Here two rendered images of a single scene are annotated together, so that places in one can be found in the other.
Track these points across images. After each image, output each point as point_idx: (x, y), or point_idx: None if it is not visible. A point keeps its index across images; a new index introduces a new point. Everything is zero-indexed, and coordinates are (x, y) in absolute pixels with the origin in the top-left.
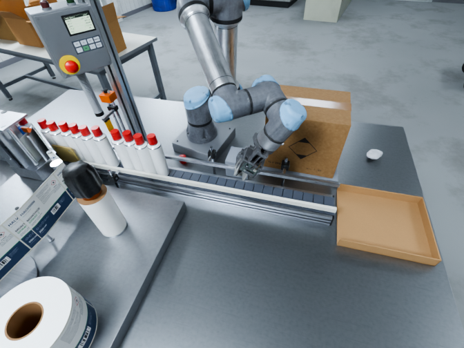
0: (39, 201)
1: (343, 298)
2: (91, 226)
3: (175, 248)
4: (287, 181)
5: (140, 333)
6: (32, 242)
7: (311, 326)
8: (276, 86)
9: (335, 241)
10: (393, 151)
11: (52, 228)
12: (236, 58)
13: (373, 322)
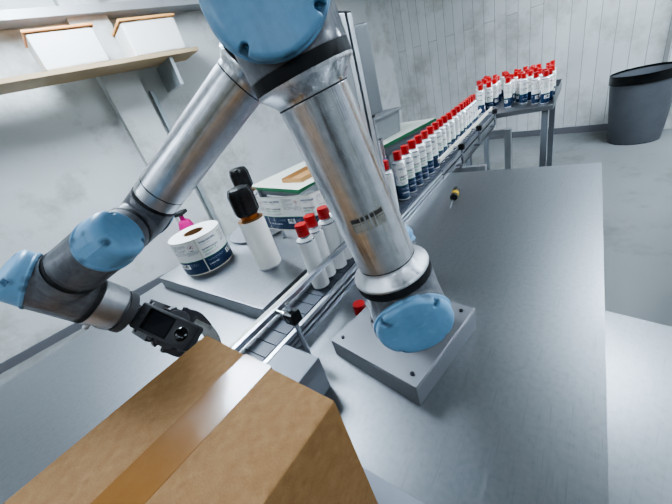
0: (281, 205)
1: (13, 489)
2: (282, 251)
3: (228, 315)
4: None
5: (183, 303)
6: (273, 225)
7: (49, 432)
8: (65, 238)
9: None
10: None
11: (296, 234)
12: (341, 209)
13: None
